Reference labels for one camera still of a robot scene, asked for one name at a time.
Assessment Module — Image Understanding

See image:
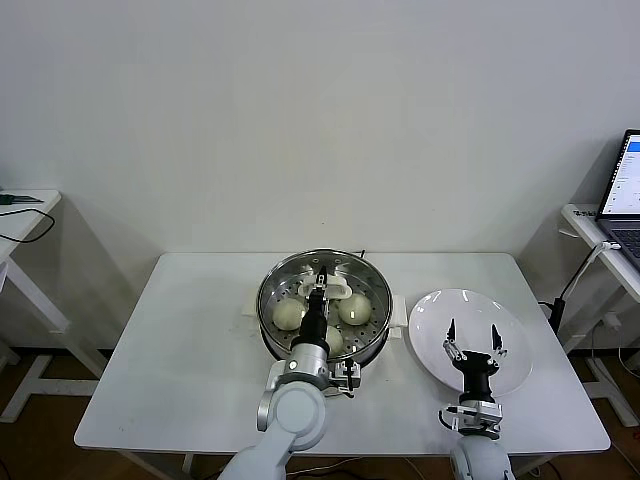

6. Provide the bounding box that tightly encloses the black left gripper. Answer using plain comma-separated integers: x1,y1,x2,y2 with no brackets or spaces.
298,266,334,347

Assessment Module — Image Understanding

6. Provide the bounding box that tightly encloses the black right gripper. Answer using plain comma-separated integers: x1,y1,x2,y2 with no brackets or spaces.
441,318,508,402

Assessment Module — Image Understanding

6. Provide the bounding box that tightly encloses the white steamed baozi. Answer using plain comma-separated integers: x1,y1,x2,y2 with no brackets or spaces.
338,293,372,326
272,298,307,331
324,325,345,359

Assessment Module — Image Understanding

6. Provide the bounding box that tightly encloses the round glass pot lid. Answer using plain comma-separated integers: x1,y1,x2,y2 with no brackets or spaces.
257,248,394,360

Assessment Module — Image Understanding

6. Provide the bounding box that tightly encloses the stainless steel steamer basket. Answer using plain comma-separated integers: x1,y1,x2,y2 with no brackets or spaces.
256,248,394,372

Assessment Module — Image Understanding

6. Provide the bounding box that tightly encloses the white round plate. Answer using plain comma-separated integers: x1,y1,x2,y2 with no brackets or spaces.
408,288,534,399

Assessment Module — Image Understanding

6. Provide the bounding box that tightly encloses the white side table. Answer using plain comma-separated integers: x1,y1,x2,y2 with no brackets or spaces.
0,188,110,426
559,203,640,429

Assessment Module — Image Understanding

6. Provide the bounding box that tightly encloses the grey open laptop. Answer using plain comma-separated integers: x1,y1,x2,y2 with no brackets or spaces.
592,129,640,276

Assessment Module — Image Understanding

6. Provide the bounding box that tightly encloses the dark green flat tool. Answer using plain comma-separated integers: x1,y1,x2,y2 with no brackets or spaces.
0,192,45,206

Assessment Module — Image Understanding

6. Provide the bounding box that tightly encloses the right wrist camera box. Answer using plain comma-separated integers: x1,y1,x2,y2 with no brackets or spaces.
438,399,504,437

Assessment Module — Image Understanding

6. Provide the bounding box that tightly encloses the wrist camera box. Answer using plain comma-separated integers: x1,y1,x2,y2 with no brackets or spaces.
438,399,504,437
329,357,363,400

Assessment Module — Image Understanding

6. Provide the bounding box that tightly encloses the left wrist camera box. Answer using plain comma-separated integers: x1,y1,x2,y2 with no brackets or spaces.
329,357,363,400

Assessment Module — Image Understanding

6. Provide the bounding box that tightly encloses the laptop charging cable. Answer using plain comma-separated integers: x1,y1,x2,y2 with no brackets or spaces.
558,227,621,302

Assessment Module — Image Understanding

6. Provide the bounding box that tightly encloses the white cable under table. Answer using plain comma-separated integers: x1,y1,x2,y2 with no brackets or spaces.
289,457,351,476

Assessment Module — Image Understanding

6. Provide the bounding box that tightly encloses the black looped cable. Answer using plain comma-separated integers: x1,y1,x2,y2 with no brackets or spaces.
0,207,55,245

